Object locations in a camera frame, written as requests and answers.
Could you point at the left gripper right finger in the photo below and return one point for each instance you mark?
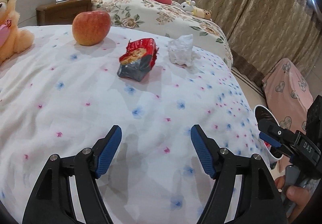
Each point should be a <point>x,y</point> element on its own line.
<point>259,200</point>

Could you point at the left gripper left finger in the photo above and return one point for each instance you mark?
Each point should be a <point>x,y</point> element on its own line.
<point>51,201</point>

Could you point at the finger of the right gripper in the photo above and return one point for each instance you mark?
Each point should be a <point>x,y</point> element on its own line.
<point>272,140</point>

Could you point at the white tissue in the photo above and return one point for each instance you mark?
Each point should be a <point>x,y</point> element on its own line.
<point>180,51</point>

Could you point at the red snack bag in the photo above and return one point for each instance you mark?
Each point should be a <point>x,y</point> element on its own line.
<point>138,60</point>

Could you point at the black white trash bin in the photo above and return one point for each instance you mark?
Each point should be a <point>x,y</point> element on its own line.
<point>260,113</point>

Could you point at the person's right hand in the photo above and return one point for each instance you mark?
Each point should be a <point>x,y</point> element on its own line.
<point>301,197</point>

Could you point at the pink heart cloth cover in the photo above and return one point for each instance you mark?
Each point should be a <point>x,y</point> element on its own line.
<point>287,95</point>

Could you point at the white dotted bed sheet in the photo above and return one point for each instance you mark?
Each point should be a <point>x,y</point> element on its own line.
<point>59,97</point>

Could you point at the beige patterned curtain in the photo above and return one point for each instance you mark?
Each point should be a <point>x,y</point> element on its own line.
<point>262,32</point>

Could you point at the tan dog plush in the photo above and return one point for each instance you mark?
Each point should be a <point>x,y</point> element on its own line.
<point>198,12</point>

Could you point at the white rabbit plush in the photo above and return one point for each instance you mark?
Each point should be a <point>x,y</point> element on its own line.
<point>188,6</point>

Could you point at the beige teddy bear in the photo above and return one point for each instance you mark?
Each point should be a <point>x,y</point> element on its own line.
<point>13,39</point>

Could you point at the red apple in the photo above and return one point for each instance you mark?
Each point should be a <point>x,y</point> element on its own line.
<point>91,27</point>

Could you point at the wooden nightstand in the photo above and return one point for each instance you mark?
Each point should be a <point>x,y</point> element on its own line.
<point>61,13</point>

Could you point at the floral quilt bed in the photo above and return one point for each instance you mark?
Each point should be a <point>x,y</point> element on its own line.
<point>167,20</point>

